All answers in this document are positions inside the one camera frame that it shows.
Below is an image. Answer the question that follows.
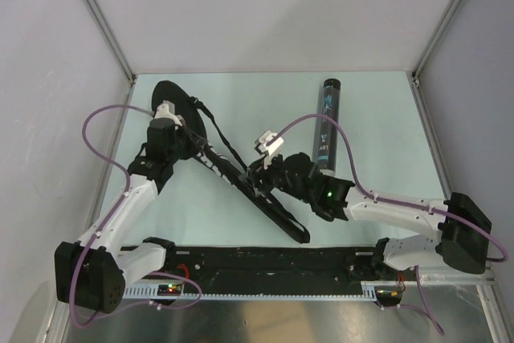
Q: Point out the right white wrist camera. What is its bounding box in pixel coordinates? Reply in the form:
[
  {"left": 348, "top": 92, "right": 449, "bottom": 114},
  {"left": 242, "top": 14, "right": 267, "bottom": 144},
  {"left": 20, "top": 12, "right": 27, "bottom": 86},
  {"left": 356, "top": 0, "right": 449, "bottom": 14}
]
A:
[{"left": 255, "top": 130, "right": 284, "bottom": 169}]

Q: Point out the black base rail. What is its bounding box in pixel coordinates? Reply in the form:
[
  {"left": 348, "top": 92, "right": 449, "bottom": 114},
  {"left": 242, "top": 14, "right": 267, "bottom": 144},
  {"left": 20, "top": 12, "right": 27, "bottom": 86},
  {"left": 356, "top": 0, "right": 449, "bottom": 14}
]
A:
[{"left": 132, "top": 244, "right": 402, "bottom": 296}]

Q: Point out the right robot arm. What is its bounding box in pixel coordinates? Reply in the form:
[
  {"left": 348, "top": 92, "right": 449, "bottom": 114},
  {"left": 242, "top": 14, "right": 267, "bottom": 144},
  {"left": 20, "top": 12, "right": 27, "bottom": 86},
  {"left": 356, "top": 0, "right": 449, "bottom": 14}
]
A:
[{"left": 247, "top": 153, "right": 492, "bottom": 280}]

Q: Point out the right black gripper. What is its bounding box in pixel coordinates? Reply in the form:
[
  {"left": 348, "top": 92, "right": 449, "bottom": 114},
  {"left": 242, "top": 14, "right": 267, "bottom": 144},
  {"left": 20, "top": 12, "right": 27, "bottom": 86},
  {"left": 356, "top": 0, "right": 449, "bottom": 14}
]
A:
[{"left": 239, "top": 149, "right": 312, "bottom": 204}]

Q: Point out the black shuttlecock tube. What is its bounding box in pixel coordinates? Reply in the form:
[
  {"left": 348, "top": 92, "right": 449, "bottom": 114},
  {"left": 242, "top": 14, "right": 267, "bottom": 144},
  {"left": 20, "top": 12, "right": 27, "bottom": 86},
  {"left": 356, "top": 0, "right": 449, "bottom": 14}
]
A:
[{"left": 313, "top": 78, "right": 341, "bottom": 177}]

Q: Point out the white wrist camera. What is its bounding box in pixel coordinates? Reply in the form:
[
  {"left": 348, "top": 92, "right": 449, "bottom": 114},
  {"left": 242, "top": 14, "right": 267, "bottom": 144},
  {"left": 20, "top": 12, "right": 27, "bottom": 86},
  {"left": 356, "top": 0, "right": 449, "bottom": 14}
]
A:
[
  {"left": 150, "top": 100, "right": 185, "bottom": 129},
  {"left": 255, "top": 130, "right": 284, "bottom": 169}
]

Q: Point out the black racket cover bag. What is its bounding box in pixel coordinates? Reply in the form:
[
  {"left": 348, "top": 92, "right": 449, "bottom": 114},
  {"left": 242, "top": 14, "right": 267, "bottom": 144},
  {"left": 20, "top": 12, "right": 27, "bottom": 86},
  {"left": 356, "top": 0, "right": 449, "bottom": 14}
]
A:
[{"left": 151, "top": 80, "right": 311, "bottom": 244}]

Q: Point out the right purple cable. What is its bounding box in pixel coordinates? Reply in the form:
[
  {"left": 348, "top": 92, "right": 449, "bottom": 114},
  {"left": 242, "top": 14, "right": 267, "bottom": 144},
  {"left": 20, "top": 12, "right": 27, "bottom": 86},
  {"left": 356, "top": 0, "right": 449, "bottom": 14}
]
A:
[{"left": 267, "top": 113, "right": 511, "bottom": 262}]

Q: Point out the left aluminium frame post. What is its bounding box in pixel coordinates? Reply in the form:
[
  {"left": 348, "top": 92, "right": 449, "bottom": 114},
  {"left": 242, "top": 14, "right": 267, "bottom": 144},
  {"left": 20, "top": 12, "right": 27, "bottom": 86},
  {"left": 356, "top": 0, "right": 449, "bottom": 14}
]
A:
[{"left": 59, "top": 0, "right": 136, "bottom": 87}]

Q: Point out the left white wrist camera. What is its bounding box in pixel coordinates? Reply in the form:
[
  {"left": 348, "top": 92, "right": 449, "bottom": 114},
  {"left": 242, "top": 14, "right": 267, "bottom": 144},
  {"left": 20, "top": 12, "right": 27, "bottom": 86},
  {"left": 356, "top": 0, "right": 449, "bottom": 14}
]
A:
[{"left": 150, "top": 100, "right": 185, "bottom": 129}]

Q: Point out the aluminium frame post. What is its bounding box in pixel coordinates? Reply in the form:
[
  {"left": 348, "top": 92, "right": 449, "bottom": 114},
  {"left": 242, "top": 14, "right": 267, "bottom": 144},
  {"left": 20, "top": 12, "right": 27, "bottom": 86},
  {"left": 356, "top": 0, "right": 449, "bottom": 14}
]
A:
[
  {"left": 59, "top": 0, "right": 136, "bottom": 87},
  {"left": 411, "top": 0, "right": 489, "bottom": 85}
]

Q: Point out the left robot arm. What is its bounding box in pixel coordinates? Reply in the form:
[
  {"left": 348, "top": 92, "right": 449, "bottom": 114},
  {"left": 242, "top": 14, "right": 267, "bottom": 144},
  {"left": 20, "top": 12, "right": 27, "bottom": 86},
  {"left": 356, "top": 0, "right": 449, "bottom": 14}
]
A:
[{"left": 55, "top": 115, "right": 202, "bottom": 313}]

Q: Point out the grey slotted cable duct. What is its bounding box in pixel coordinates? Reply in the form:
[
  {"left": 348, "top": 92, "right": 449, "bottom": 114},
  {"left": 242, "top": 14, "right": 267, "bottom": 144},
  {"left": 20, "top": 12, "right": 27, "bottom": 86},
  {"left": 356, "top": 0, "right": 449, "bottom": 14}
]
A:
[{"left": 120, "top": 280, "right": 402, "bottom": 302}]

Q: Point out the right aluminium frame post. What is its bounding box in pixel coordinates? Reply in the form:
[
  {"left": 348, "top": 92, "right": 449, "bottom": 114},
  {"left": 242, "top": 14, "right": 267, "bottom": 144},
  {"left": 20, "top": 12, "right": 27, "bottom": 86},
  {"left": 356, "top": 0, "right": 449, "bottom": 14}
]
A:
[{"left": 411, "top": 0, "right": 489, "bottom": 85}]

